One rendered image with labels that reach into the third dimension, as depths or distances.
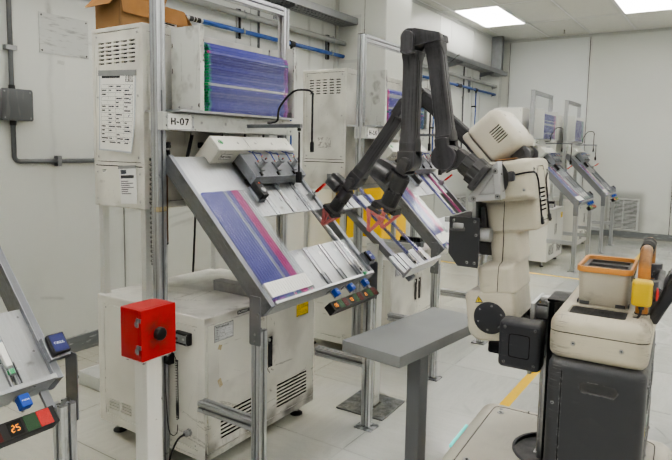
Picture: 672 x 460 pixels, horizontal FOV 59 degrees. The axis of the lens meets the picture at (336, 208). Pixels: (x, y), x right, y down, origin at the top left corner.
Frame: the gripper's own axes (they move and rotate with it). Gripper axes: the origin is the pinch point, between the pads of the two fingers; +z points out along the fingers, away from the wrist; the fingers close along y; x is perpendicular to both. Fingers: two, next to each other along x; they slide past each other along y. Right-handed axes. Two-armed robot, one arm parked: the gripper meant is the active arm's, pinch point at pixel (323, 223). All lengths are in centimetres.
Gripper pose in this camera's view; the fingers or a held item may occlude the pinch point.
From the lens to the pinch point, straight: 259.4
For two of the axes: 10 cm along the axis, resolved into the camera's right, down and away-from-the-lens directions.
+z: -5.4, 7.3, 4.2
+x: 6.4, 6.8, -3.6
